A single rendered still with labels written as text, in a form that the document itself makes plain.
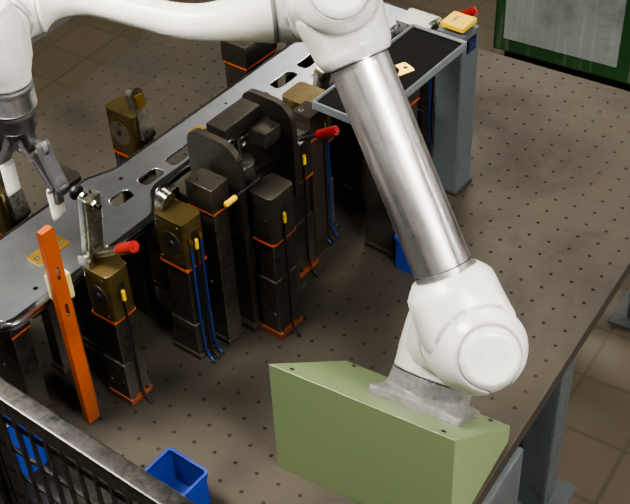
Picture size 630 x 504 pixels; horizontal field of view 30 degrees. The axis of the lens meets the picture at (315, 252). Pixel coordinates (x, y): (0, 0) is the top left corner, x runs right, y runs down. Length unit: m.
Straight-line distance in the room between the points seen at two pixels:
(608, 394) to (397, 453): 1.43
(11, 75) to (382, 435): 0.88
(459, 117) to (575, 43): 1.77
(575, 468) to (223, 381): 1.14
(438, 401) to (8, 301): 0.82
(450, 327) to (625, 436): 1.50
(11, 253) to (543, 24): 2.63
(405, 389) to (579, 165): 1.07
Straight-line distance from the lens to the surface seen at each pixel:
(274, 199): 2.25
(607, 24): 4.36
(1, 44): 2.01
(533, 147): 3.03
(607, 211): 2.85
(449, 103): 2.71
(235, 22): 2.01
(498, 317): 1.85
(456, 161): 2.79
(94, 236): 2.16
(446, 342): 1.85
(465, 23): 2.62
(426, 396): 2.08
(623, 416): 3.33
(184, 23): 2.03
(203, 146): 2.26
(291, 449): 2.20
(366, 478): 2.14
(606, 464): 3.21
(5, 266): 2.32
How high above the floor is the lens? 2.48
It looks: 41 degrees down
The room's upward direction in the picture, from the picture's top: 3 degrees counter-clockwise
